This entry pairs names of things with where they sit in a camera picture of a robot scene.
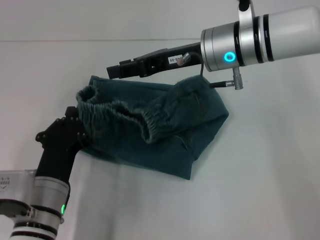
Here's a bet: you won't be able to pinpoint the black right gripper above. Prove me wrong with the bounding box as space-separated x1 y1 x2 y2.
106 42 205 80

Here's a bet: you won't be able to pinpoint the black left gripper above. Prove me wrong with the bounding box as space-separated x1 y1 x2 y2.
35 106 90 186

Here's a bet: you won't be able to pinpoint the blue denim shorts with print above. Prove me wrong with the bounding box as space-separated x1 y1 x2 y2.
75 74 230 181

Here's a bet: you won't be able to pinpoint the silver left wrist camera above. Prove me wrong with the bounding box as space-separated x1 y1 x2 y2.
0 169 36 218

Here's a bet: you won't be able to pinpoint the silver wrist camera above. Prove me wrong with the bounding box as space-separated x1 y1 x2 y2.
236 0 256 26
0 169 36 218

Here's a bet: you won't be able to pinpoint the black cable with silver plug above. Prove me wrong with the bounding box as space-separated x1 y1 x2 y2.
176 51 243 91

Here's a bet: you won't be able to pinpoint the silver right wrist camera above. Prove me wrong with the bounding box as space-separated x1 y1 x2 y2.
236 0 256 26

